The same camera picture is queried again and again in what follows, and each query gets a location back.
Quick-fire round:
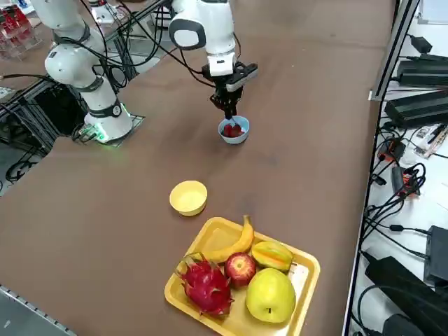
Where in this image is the yellow starfruit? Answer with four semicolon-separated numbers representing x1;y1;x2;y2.
250;241;294;274

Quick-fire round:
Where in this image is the aluminium rail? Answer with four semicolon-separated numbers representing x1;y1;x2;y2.
0;283;76;336

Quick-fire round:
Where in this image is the orange and black connector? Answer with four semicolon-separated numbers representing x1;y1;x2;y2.
391;166;421;200
377;138;407;162

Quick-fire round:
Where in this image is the light blue bowl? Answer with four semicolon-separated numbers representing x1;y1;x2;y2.
218;115;251;145

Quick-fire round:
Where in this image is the circuit board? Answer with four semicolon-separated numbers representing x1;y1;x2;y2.
414;124;448;159

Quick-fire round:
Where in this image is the red dragon fruit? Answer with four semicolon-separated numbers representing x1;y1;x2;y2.
174;252;235;320

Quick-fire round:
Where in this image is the yellow banana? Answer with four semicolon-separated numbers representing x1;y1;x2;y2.
202;214;255;264

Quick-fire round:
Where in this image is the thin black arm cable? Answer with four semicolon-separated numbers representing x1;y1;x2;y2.
78;0;246;99

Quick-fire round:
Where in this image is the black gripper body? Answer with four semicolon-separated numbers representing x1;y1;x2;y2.
209;73;244;98

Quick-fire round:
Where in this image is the aluminium camera post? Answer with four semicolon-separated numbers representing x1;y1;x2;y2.
370;0;421;102

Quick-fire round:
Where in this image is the yellow bowl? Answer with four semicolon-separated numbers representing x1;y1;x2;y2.
169;180;208;216

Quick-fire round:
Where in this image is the red apple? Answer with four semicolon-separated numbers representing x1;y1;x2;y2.
224;252;258;288

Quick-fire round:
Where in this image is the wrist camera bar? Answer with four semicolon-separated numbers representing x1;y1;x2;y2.
225;61;260;93

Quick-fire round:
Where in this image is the small black power adapter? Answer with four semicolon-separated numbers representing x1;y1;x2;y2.
409;34;433;53

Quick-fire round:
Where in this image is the black box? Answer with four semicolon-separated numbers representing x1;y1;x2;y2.
423;225;448;285

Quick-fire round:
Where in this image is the long black ribbed power brick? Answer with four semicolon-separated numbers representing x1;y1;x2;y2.
384;91;448;127
398;59;448;88

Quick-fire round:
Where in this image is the yellow plastic tray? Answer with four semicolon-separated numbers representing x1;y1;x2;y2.
164;216;321;336

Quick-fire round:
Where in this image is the clear rack with red boxes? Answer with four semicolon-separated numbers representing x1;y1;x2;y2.
0;6;43;60

